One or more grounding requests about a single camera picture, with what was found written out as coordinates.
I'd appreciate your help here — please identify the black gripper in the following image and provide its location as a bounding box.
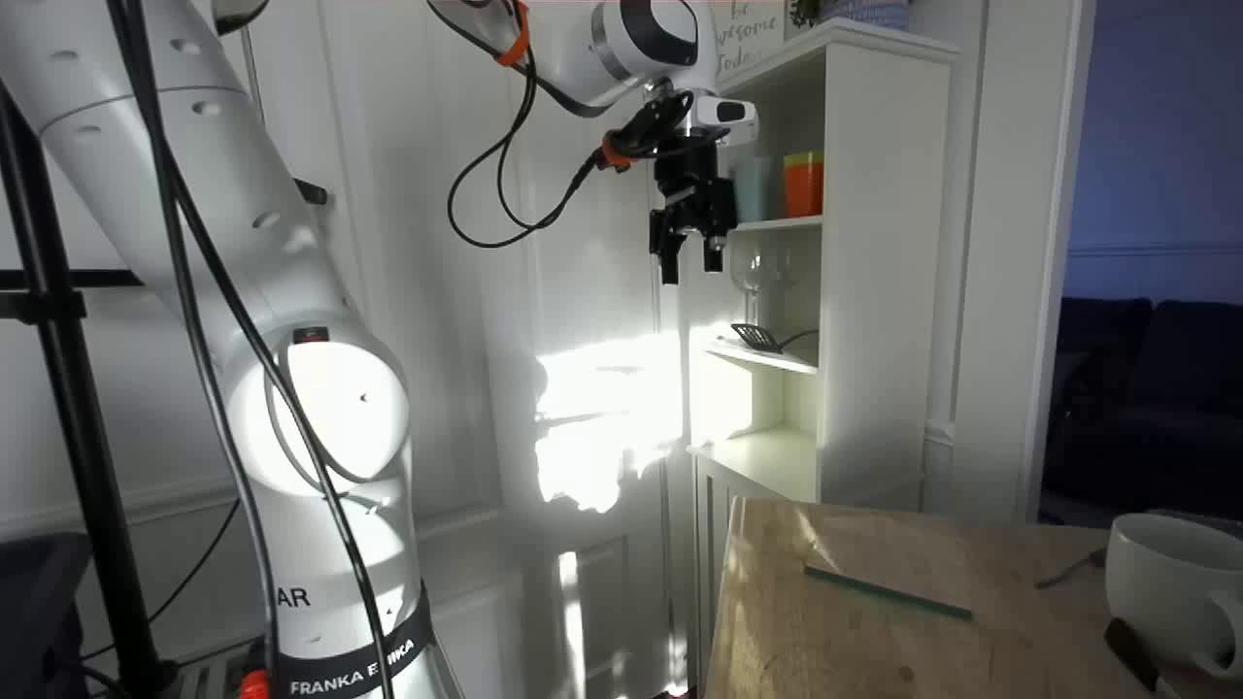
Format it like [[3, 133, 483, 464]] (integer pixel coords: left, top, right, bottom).
[[649, 137, 739, 283]]

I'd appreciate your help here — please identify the white ceramic mug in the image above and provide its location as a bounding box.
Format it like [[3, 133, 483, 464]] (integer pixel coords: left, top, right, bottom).
[[1104, 512, 1243, 684]]

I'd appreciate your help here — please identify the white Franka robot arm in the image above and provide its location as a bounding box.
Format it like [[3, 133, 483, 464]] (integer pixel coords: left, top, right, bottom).
[[0, 0, 458, 699]]

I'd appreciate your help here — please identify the green-edged clear ziploc bag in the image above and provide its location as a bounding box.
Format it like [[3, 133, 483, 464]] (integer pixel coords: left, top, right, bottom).
[[804, 561, 976, 621]]

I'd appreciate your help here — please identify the teal cup on shelf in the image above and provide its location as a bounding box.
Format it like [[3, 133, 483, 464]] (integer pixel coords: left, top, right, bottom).
[[735, 156, 776, 222]]

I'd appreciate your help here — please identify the orange cup on shelf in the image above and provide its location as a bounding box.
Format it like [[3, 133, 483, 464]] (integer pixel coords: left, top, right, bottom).
[[782, 152, 825, 218]]

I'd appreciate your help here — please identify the white shelf cabinet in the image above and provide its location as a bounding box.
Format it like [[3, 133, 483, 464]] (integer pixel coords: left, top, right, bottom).
[[680, 16, 965, 699]]

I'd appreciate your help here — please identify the dark blue sofa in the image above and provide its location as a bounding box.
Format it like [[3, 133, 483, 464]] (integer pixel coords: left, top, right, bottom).
[[1041, 300, 1243, 517]]

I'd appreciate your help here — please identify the metal fork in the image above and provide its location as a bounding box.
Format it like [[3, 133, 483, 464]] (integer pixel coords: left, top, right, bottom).
[[1033, 546, 1106, 590]]

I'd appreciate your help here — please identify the black tripod stand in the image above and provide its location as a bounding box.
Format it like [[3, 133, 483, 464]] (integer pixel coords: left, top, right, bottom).
[[0, 88, 175, 699]]

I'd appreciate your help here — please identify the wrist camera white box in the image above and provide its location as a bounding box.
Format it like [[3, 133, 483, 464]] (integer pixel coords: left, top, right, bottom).
[[680, 91, 756, 137]]

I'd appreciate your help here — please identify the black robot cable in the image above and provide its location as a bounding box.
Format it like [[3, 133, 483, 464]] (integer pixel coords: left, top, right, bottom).
[[444, 0, 651, 251]]

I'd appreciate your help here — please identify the black-handled knife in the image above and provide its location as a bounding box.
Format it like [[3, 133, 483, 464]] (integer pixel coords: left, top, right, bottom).
[[1104, 618, 1161, 691]]

